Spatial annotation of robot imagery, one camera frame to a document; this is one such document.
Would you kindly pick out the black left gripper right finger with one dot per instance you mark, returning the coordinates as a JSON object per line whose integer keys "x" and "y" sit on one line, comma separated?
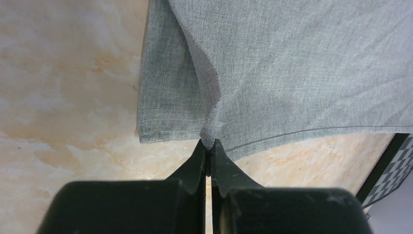
{"x": 240, "y": 205}

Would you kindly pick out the grey-green cloth napkin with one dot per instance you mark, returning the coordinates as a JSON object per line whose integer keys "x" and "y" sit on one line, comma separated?
{"x": 257, "y": 74}

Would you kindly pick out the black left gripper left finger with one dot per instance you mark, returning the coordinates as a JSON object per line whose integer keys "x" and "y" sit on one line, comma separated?
{"x": 175, "y": 205}

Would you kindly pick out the black white checkerboard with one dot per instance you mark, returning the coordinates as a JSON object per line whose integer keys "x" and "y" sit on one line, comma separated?
{"x": 392, "y": 168}

